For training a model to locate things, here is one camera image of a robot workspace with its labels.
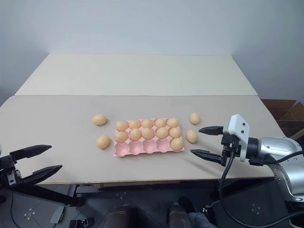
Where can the tan egg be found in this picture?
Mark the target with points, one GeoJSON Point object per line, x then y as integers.
{"type": "Point", "coordinates": [134, 124]}
{"type": "Point", "coordinates": [147, 123]}
{"type": "Point", "coordinates": [172, 122]}
{"type": "Point", "coordinates": [135, 134]}
{"type": "Point", "coordinates": [99, 119]}
{"type": "Point", "coordinates": [194, 118]}
{"type": "Point", "coordinates": [162, 133]}
{"type": "Point", "coordinates": [147, 133]}
{"type": "Point", "coordinates": [103, 141]}
{"type": "Point", "coordinates": [121, 137]}
{"type": "Point", "coordinates": [175, 132]}
{"type": "Point", "coordinates": [121, 126]}
{"type": "Point", "coordinates": [177, 144]}
{"type": "Point", "coordinates": [160, 122]}
{"type": "Point", "coordinates": [191, 136]}

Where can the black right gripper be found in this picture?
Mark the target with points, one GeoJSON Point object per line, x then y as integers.
{"type": "Point", "coordinates": [229, 145]}

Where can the brown cardboard box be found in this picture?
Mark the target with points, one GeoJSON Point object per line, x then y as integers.
{"type": "Point", "coordinates": [287, 114]}

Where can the pink plastic egg tray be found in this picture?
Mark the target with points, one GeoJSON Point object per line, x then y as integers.
{"type": "Point", "coordinates": [136, 148]}

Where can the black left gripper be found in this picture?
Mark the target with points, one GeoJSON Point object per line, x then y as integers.
{"type": "Point", "coordinates": [8, 172]}

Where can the dark brown rounded shape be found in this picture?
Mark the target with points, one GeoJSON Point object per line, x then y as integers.
{"type": "Point", "coordinates": [177, 216]}
{"type": "Point", "coordinates": [123, 217]}

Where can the black table frame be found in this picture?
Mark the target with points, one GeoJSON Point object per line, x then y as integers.
{"type": "Point", "coordinates": [59, 196]}

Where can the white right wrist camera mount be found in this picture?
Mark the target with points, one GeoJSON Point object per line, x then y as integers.
{"type": "Point", "coordinates": [241, 129]}

